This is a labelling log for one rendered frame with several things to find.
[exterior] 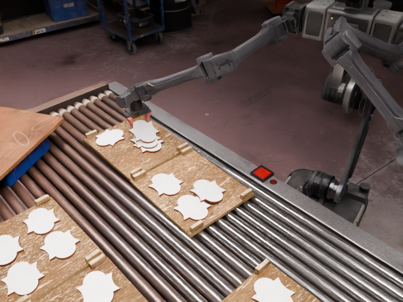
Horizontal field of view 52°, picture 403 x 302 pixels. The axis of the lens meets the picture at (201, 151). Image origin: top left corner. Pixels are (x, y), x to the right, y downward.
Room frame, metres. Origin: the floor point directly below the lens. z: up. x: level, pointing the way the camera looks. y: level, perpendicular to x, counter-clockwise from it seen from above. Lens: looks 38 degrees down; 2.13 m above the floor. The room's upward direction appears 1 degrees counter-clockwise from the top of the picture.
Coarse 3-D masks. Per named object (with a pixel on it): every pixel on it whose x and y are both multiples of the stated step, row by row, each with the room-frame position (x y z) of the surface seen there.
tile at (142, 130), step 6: (138, 120) 1.72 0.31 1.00; (144, 120) 1.72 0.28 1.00; (138, 126) 1.68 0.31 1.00; (144, 126) 1.68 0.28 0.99; (150, 126) 1.68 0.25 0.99; (132, 132) 1.64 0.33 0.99; (138, 132) 1.64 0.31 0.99; (144, 132) 1.64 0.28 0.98; (150, 132) 1.65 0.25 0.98; (156, 132) 1.65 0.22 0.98; (138, 138) 1.60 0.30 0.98; (144, 138) 1.61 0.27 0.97; (150, 138) 1.61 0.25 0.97
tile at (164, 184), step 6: (156, 174) 1.37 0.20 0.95; (162, 174) 1.37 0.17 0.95; (156, 180) 1.33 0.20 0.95; (162, 180) 1.33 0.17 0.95; (168, 180) 1.33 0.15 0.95; (174, 180) 1.33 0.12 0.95; (180, 180) 1.33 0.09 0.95; (150, 186) 1.30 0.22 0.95; (156, 186) 1.29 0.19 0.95; (162, 186) 1.29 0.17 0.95; (168, 186) 1.29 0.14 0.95; (174, 186) 1.29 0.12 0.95; (180, 186) 1.29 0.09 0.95; (162, 192) 1.26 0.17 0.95; (168, 192) 1.26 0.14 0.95; (174, 192) 1.26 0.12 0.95
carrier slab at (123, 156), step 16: (112, 128) 1.75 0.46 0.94; (128, 128) 1.75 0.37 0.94; (160, 128) 1.75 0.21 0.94; (96, 144) 1.61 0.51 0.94; (128, 144) 1.61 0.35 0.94; (176, 144) 1.61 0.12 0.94; (112, 160) 1.49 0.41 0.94; (128, 160) 1.49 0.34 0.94; (144, 160) 1.49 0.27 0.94; (160, 160) 1.49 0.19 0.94; (128, 176) 1.37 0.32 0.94
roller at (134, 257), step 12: (48, 168) 1.46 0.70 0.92; (60, 180) 1.37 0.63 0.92; (72, 192) 1.29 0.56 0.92; (84, 204) 1.22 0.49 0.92; (96, 216) 1.15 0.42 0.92; (108, 228) 1.09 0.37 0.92; (120, 240) 1.03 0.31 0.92; (132, 252) 0.97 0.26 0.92; (144, 264) 0.92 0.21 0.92; (144, 276) 0.88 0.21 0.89; (156, 276) 0.86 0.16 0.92; (156, 288) 0.83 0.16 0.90; (168, 288) 0.82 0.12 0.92; (168, 300) 0.78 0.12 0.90; (180, 300) 0.77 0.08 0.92
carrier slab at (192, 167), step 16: (176, 160) 1.48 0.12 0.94; (192, 160) 1.48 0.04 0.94; (176, 176) 1.37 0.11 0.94; (192, 176) 1.37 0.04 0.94; (208, 176) 1.37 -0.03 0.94; (224, 176) 1.37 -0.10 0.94; (144, 192) 1.27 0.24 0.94; (224, 192) 1.26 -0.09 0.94; (240, 192) 1.26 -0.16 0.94; (160, 208) 1.18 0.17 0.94; (224, 208) 1.17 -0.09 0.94; (176, 224) 1.10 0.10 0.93; (192, 224) 1.09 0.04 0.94; (208, 224) 1.09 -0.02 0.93
